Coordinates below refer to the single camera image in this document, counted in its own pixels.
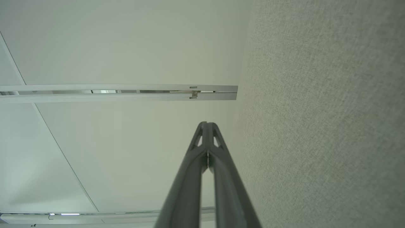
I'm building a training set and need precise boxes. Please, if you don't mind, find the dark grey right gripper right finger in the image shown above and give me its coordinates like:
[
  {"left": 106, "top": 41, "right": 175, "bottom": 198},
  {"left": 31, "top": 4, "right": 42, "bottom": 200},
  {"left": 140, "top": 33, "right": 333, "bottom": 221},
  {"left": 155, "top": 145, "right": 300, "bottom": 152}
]
[{"left": 208, "top": 122, "right": 262, "bottom": 228}]

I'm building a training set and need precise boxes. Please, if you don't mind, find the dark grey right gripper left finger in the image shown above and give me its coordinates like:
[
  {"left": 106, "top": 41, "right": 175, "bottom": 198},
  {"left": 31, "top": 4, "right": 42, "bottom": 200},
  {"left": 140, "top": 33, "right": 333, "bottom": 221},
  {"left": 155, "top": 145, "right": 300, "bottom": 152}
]
[{"left": 154, "top": 122, "right": 208, "bottom": 228}]

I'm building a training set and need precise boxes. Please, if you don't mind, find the white ceiling track rail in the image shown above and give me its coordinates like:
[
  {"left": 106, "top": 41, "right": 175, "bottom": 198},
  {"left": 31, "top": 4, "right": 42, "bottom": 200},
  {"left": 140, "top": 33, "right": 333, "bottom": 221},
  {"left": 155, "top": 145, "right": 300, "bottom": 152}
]
[
  {"left": 0, "top": 206, "right": 219, "bottom": 226},
  {"left": 0, "top": 84, "right": 238, "bottom": 104}
]

